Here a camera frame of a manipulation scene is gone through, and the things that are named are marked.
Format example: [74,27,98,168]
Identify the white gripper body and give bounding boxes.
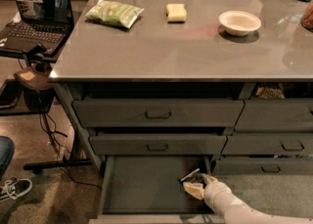
[204,182,233,213]

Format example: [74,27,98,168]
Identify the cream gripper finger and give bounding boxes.
[201,173,218,185]
[183,182,204,201]

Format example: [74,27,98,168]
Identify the black rxbar chocolate bar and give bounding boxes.
[179,168,204,184]

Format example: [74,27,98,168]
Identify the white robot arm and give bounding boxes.
[179,170,313,224]

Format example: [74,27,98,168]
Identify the bottom right drawer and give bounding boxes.
[211,158,313,175]

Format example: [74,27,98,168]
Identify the middle right drawer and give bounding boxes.
[222,133,313,156]

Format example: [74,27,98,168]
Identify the open bottom left drawer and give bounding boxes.
[88,156,224,224]

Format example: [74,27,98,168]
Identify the top left drawer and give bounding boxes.
[72,99,244,127]

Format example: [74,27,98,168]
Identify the top right drawer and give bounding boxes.
[235,99,313,132]

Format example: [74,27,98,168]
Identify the snack bag in top drawer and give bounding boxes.
[255,84,285,99]

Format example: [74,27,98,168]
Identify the middle left drawer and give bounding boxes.
[89,134,226,155]

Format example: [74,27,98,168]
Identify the white bowl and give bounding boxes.
[219,11,261,37]

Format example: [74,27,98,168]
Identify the yellow sponge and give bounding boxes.
[166,4,187,22]

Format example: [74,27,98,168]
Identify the white sneaker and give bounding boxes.
[0,178,32,202]

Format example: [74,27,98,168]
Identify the blue jeans leg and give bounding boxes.
[0,136,15,180]

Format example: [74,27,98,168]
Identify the black device with sticky note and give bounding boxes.
[14,67,51,92]

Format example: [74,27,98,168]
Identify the green chip bag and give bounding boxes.
[85,0,144,29]

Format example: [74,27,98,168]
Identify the black laptop stand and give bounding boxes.
[0,47,93,175]

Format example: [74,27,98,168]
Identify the black laptop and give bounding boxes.
[0,0,74,57]

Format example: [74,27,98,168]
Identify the black cables on floor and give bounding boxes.
[38,112,103,191]

